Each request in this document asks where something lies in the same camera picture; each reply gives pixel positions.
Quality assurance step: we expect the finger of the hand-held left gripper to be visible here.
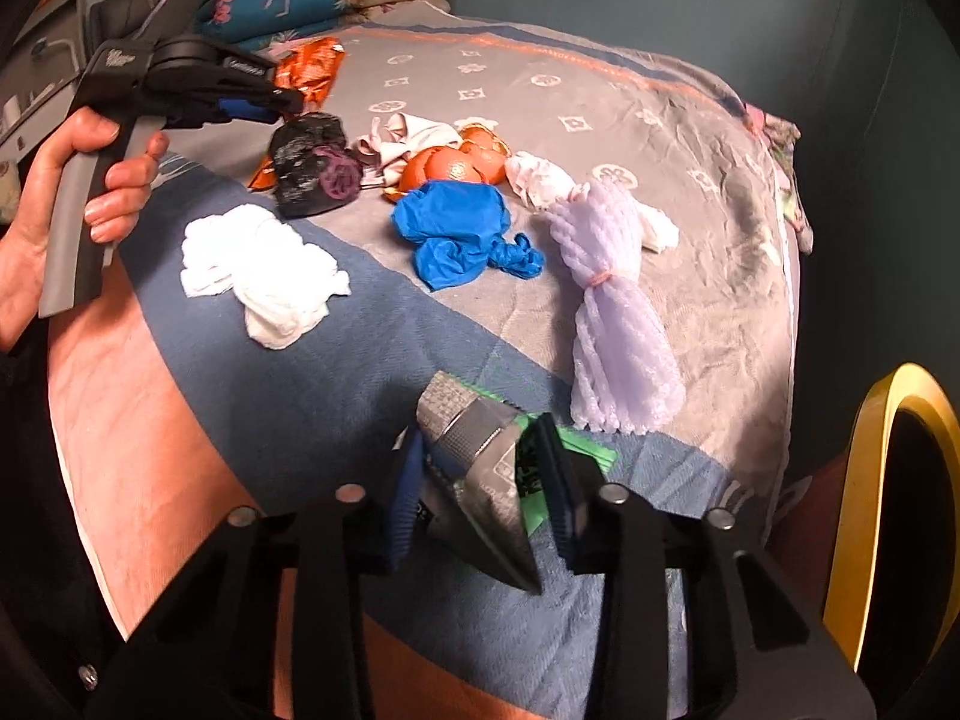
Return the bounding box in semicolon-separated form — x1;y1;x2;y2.
216;51;307;112
171;94;282;128

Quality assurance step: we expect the lavender foam fruit net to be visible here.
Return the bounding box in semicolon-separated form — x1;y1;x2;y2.
544;180;687;436

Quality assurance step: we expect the black plastic bag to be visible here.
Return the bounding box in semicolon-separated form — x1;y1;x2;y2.
270;111;350;222

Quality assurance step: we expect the floral bedsheet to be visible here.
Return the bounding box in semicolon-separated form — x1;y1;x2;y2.
739;101;815;256

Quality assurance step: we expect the orange peel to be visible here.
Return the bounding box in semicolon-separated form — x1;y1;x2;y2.
386;146;481;202
457;124;512;185

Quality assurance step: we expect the orange foil snack wrapper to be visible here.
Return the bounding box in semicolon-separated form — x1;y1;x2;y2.
271;37;347;110

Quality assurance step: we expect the blue floral pillow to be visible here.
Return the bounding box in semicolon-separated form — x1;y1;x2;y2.
199;0;368;53

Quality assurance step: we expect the pale pink cloth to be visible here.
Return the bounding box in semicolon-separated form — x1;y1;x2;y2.
356;111;462;188

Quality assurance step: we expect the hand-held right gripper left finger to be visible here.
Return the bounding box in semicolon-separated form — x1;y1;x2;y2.
97;427;430;720

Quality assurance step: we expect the grey patterned blanket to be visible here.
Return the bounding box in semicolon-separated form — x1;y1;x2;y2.
45;11;807;720

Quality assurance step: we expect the yellow rimmed trash bin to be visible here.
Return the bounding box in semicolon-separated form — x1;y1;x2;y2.
821;362;960;680

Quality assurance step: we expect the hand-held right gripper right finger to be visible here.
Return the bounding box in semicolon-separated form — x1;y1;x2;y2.
525;415;877;720

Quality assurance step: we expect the grey cabinet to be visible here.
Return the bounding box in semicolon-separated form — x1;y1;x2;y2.
0;0;100;160

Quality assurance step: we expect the silver green snack packet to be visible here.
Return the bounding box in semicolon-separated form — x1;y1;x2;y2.
412;371;620;595

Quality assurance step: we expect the person's left hand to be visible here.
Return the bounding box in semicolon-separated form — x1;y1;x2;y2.
0;105;170;355

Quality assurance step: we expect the person's black clothing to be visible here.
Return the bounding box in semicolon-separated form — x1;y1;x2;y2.
0;345;128;720

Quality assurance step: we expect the purple round wrapper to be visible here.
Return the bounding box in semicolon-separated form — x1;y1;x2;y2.
319;150;365;203

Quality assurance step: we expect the blue rubber glove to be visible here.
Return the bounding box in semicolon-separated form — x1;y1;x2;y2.
390;180;547;292

